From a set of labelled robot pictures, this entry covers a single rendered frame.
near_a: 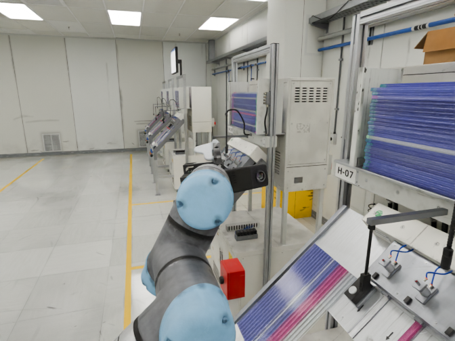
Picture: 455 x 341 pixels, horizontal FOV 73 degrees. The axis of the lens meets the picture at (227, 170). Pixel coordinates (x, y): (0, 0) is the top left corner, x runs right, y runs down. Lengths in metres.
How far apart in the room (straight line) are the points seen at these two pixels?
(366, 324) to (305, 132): 1.29
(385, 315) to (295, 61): 3.27
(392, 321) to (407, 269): 0.14
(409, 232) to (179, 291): 0.79
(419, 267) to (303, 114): 1.26
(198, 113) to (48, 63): 5.17
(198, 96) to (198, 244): 4.69
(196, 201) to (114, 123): 8.77
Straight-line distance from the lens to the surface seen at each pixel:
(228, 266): 1.64
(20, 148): 9.64
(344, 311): 1.08
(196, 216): 0.41
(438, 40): 1.39
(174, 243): 0.43
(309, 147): 2.06
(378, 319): 1.03
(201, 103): 5.09
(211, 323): 0.32
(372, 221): 0.79
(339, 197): 1.33
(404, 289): 0.97
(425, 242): 1.00
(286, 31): 3.91
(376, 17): 1.20
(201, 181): 0.40
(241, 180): 0.59
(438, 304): 0.93
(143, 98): 9.10
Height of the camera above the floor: 1.63
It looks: 14 degrees down
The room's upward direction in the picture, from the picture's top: straight up
